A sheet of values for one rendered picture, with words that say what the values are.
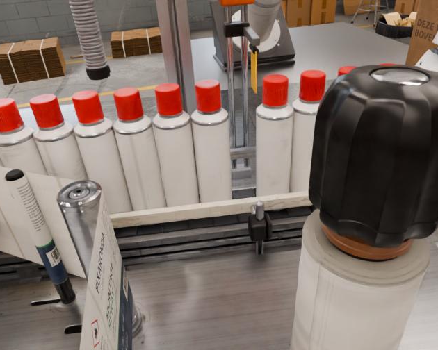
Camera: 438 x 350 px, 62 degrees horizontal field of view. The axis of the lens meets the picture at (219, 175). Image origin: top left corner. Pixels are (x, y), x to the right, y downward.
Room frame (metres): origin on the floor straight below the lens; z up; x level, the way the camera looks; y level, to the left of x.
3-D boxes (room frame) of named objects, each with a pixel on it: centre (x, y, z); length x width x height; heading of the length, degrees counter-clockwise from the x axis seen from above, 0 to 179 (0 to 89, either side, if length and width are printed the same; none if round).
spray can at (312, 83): (0.47, -0.13, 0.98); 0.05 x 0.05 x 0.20
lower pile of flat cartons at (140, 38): (4.99, 0.96, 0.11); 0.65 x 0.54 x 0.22; 99
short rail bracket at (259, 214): (0.38, -0.05, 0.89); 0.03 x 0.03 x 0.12; 4
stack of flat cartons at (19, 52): (4.25, 2.02, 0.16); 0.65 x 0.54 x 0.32; 107
